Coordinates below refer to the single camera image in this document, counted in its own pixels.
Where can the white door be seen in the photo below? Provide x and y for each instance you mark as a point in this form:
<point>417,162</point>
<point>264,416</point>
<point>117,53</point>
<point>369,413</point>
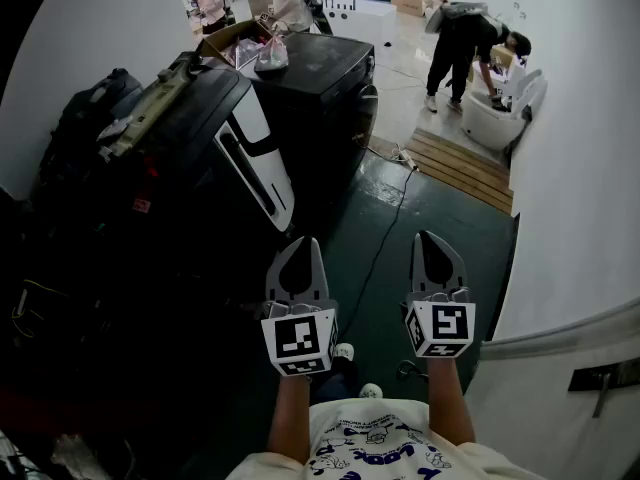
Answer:
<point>540,408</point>

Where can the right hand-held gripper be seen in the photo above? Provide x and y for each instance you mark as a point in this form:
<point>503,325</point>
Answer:
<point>450,323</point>

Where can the flat brown cardboard box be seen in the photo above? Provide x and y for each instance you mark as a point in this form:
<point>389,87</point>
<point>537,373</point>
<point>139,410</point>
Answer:
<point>410,0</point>

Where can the dark green floor mat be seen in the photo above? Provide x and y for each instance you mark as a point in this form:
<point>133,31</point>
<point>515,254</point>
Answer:
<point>450,228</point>

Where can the black door latch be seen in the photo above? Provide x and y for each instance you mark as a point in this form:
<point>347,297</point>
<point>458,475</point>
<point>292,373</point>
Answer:
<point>595,375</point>

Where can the person's right white shoe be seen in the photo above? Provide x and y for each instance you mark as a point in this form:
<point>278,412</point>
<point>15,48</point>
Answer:
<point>371,391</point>

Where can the person's cream printed shirt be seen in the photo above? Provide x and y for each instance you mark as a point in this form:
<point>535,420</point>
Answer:
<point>380,438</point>

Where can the white and black domed appliance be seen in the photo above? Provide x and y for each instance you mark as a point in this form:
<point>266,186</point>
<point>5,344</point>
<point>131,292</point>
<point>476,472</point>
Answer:
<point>260,133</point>

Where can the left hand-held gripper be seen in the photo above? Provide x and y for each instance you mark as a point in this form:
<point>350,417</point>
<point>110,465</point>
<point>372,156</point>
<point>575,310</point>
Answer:
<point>297,340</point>

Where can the wooden slat mat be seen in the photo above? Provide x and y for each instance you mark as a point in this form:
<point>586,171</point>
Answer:
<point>460,168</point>

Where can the pink and green detergent bag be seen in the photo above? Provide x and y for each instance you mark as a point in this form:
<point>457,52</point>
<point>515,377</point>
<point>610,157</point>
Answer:
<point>272,58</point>

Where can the white power strip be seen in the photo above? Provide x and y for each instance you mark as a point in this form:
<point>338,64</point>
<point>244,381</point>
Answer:
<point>405,157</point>

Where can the small brown cardboard box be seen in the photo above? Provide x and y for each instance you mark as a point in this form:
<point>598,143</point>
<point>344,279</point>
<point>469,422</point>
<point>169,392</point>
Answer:
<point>502,55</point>

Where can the person's right forearm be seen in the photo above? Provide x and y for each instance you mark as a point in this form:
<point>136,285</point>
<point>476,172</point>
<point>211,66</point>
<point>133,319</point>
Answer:
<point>447,398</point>

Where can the person's left forearm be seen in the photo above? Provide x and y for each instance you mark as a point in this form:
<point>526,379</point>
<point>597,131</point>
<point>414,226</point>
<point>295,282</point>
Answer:
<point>292,418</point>

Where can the beige plastic panel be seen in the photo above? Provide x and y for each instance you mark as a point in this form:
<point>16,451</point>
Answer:
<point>150,103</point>

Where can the black washing machine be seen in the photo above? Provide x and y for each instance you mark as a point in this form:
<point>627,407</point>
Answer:
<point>320,68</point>

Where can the white counter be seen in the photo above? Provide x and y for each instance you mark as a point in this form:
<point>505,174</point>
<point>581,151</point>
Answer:
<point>365,20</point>

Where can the person's jeans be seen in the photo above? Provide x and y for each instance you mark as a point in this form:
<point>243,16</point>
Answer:
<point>335,380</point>

